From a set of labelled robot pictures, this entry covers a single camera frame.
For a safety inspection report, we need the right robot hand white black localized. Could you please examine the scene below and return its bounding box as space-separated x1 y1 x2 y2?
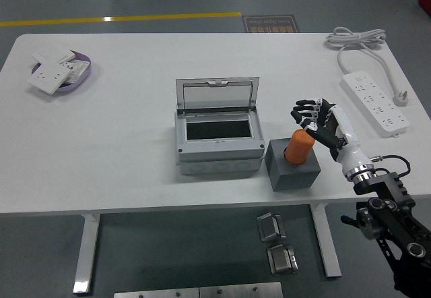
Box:
290 98 371 177

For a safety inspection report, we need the orange cylinder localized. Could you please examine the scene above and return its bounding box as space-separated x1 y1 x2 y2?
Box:
282 128 316 166

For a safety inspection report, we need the grey enclosure box clear lid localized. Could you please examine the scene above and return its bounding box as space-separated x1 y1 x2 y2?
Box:
174 76 265 177

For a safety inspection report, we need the grey cube with round hole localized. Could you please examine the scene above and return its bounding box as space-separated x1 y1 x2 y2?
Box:
265 138 321 192

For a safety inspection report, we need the white power strip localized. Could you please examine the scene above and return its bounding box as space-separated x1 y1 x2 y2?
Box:
339 70 411 140

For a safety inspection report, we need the white table leg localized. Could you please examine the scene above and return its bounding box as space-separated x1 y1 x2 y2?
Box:
309 203 343 278
72 212 102 295

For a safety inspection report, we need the metal block on floor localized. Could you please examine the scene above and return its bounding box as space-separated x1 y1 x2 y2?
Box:
255 212 287 243
266 243 300 275

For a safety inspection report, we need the brown floor sign orange text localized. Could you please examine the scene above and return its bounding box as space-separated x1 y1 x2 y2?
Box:
242 14 300 33

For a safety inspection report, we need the white multi-hole socket panel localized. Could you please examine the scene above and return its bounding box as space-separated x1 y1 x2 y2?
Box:
62 59 91 85

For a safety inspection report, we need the purple oval tray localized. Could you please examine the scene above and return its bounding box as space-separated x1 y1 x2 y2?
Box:
29 50 93 94

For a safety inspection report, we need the white power cord with plug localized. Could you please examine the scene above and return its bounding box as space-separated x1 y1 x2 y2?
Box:
325 26 410 108

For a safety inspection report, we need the long metal base plate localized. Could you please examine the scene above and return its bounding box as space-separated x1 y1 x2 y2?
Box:
113 281 284 298

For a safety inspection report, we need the white five-hole wall socket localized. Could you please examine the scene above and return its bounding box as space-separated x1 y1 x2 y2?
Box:
26 58 73 96

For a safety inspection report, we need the white blank switch panel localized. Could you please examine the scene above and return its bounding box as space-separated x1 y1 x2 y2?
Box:
31 47 77 65

